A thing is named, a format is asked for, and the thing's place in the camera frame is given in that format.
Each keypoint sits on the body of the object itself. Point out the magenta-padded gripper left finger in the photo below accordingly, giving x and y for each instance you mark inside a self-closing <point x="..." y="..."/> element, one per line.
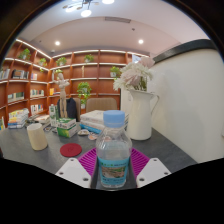
<point x="75" y="171"/>

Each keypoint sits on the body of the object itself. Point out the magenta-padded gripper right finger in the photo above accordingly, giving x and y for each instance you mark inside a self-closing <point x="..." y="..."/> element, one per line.
<point x="150" y="171"/>

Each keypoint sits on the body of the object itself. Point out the clear blue-capped water bottle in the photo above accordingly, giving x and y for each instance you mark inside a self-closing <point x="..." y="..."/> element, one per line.
<point x="113" y="150"/>

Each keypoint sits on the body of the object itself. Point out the flat round red coaster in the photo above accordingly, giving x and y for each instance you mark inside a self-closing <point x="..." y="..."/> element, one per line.
<point x="70" y="150"/>

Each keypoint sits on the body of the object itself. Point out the small painted pebble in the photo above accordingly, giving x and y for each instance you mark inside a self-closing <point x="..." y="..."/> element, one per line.
<point x="83" y="132"/>
<point x="92" y="136"/>

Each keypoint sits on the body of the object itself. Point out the green white box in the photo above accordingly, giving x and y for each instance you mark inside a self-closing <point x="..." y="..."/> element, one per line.
<point x="66" y="128"/>

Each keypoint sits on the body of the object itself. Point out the white blue-edged book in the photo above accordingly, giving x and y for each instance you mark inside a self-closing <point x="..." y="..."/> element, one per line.
<point x="88" y="127"/>

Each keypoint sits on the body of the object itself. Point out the cream cup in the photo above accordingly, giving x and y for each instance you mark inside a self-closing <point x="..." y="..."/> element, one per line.
<point x="37" y="137"/>

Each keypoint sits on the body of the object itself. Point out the white jug vase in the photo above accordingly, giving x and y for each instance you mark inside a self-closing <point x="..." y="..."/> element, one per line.
<point x="140" y="116"/>

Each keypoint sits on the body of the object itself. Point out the tall green white carton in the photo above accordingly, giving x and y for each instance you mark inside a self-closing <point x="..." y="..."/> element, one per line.
<point x="53" y="115"/>

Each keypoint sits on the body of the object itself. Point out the dark magazine stack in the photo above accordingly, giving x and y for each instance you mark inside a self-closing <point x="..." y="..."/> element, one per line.
<point x="40" y="119"/>

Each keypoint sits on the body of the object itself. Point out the dark blue chair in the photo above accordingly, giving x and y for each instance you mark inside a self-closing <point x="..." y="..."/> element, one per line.
<point x="71" y="108"/>

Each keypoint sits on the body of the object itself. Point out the beige chair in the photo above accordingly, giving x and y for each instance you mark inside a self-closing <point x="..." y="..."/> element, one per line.
<point x="100" y="104"/>

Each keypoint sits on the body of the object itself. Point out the colourful book stack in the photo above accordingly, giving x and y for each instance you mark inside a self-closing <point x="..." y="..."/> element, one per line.
<point x="18" y="119"/>

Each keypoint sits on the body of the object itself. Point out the wooden artist mannequin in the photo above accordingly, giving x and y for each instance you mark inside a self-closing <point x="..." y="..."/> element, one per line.
<point x="62" y="93"/>

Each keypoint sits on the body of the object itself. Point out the pink white flower bouquet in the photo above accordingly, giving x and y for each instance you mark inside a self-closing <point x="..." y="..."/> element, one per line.
<point x="133" y="75"/>

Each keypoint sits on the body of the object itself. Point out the wooden shelf unit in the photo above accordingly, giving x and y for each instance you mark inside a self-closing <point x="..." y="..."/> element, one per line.
<point x="90" y="71"/>

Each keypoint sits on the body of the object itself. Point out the recessed ceiling light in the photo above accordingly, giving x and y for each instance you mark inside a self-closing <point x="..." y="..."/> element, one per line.
<point x="57" y="43"/>
<point x="140" y="41"/>

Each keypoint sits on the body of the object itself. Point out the ceiling air vent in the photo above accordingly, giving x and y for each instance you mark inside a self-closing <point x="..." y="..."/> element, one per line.
<point x="117" y="19"/>

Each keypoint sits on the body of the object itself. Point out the ceiling chandelier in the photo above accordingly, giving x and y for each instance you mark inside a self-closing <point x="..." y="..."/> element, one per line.
<point x="85" y="11"/>

